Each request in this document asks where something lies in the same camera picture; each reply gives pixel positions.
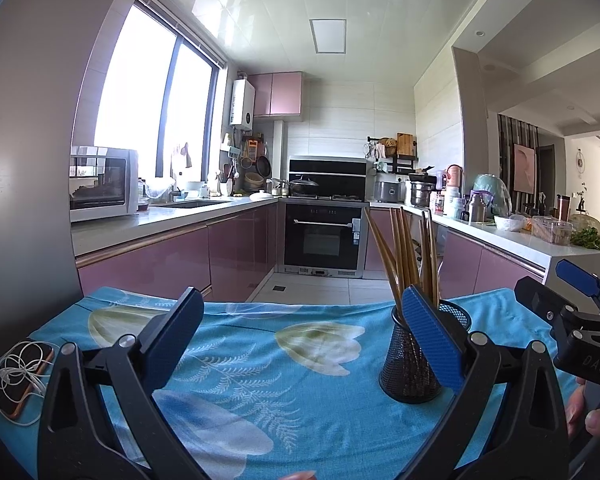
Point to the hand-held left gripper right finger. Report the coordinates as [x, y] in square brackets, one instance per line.
[430, 340]

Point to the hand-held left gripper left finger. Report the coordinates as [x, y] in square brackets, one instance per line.
[172, 342]

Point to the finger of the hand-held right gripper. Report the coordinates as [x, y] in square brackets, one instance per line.
[540, 297]
[580, 277]

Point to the black mesh utensil holder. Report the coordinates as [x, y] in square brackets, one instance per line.
[405, 370]

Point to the single dark brown chopstick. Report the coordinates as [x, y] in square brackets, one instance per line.
[433, 260]

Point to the person's left hand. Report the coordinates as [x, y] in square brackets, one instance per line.
[300, 476]

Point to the leafy green vegetables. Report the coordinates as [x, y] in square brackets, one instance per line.
[587, 239]

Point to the clear plastic container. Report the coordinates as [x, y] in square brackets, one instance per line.
[552, 232]

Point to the pink base cabinets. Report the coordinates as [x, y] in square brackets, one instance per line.
[179, 260]
[480, 265]

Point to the dark red tumbler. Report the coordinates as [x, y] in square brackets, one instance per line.
[562, 207]

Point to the white bowl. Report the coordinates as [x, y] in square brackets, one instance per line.
[510, 222]

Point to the steel thermos bottle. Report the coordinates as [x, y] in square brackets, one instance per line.
[476, 210]

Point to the green covered appliance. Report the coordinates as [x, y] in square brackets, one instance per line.
[495, 192]

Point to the white canister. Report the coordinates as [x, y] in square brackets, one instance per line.
[455, 205]

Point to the blue floral tablecloth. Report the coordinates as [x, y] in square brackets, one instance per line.
[290, 390]

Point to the built-in black oven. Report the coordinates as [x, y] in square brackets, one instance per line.
[325, 237]

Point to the steel stockpot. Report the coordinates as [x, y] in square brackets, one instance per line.
[422, 192]

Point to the silver rice cooker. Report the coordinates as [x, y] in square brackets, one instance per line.
[389, 190]

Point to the gas hob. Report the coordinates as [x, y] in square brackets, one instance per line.
[342, 196]

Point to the white microwave oven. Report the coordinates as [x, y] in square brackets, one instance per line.
[104, 185]

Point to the smartphone with orange case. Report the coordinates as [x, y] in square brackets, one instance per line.
[9, 400]

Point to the white lidded casserole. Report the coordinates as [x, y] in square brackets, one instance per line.
[262, 195]

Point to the wooden cutting board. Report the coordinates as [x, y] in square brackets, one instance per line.
[405, 144]

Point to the hanging frying pan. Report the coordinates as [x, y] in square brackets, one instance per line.
[263, 165]

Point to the black wok with lid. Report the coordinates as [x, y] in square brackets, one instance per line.
[304, 185]

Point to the black range hood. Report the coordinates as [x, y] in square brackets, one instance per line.
[330, 166]

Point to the grey refrigerator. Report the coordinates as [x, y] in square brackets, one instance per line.
[29, 160]

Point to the kitchen window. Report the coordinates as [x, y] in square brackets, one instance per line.
[144, 100]

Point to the white water heater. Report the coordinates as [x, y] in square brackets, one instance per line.
[242, 102]

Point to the ceiling light panel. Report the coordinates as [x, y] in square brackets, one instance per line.
[328, 36]

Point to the wall clock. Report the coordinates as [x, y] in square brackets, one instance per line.
[580, 160]

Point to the framed wall picture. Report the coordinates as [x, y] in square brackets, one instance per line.
[524, 167]

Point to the black wall rack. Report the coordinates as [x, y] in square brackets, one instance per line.
[405, 162]

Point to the pink wall cabinet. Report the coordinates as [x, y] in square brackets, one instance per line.
[277, 95]

